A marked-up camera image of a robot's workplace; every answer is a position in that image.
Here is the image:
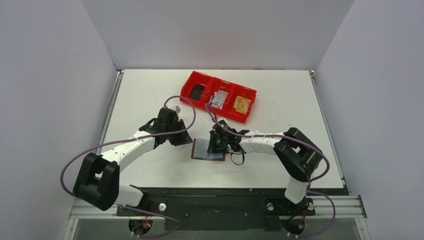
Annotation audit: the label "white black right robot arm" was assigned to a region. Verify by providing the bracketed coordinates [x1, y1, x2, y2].
[207, 120, 323, 214]

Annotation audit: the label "white grey cards in bin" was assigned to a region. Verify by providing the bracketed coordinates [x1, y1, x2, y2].
[209, 90, 228, 110]

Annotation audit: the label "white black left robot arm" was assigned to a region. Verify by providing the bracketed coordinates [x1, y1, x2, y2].
[72, 106, 193, 215]

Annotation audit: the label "aluminium front rail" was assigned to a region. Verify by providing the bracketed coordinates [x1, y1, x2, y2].
[69, 195, 367, 220]

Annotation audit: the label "brown leather card holder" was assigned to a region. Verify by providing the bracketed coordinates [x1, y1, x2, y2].
[191, 138, 226, 162]

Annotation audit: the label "black card in bin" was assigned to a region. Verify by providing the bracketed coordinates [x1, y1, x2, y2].
[188, 84, 206, 102]

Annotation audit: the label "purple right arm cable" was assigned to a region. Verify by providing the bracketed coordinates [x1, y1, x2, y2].
[204, 103, 337, 238]

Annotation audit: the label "red three-compartment plastic bin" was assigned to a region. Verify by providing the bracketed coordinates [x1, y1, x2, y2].
[180, 71, 257, 124]

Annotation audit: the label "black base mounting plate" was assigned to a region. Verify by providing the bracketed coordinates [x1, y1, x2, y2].
[82, 187, 349, 232]

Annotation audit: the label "yellow card in bin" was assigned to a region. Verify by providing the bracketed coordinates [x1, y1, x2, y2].
[233, 95, 251, 115]

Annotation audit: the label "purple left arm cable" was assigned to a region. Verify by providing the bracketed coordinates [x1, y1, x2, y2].
[59, 95, 197, 239]

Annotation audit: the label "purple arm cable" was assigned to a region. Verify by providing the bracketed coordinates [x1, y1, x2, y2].
[59, 95, 197, 239]
[204, 103, 337, 238]

